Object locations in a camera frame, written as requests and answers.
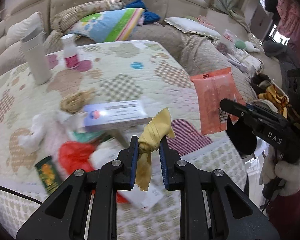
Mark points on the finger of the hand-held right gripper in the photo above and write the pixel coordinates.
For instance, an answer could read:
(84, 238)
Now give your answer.
(250, 107)
(232, 108)

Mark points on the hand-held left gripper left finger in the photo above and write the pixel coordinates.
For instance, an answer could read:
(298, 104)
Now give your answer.
(133, 162)

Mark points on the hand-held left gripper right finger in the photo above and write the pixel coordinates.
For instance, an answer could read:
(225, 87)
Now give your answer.
(163, 165)

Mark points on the orange snack packet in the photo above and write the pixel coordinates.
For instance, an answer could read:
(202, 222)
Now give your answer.
(211, 100)

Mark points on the yellow cloth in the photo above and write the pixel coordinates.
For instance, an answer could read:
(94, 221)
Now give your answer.
(157, 127)

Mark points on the red plastic bag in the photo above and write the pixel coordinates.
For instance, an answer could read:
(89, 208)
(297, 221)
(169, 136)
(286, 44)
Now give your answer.
(72, 155)

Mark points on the green printed packet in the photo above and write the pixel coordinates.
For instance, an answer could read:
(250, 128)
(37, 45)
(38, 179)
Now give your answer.
(48, 176)

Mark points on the person's right hand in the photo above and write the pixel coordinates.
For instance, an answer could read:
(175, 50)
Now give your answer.
(287, 177)

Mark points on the blue and white carton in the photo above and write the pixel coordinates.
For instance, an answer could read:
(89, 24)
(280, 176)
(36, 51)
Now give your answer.
(115, 116)

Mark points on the teal wrapper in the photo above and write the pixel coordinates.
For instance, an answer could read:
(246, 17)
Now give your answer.
(87, 136)

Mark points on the white plush toy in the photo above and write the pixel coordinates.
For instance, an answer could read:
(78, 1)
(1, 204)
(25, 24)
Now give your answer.
(252, 47)

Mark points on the green round toy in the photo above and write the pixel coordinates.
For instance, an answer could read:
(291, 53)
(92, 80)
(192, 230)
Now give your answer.
(238, 44)

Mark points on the clear bag with contents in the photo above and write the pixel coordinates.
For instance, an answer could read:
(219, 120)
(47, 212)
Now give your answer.
(226, 41)

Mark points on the person's maroon clothing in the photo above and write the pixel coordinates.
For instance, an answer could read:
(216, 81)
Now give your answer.
(287, 217)

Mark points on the printed quilted table cover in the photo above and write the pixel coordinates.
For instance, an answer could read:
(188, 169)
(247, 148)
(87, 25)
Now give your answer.
(140, 75)

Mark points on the white cushion with trim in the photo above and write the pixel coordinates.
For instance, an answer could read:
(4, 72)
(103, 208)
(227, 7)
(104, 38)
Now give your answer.
(192, 27)

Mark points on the pink hanging garment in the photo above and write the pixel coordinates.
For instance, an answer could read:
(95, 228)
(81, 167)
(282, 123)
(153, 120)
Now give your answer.
(293, 17)

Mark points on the pale patterned curtain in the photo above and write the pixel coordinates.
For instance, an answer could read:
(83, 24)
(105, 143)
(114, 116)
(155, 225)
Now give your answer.
(227, 0)

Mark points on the beige tufted sofa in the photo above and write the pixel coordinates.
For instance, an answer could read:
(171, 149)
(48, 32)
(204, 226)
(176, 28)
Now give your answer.
(170, 2)

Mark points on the small white pink-label bottle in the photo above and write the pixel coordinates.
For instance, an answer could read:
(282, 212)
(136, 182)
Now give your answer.
(70, 52)

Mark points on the blue knitted cloth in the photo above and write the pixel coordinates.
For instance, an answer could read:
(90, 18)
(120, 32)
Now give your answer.
(145, 11)

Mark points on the white thermos bottle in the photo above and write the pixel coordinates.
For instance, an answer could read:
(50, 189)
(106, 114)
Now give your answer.
(36, 60)

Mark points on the colourful printed pillow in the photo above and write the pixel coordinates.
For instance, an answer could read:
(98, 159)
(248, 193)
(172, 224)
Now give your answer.
(110, 22)

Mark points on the plain white cushion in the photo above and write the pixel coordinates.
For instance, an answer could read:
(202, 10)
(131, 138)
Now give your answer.
(20, 28)

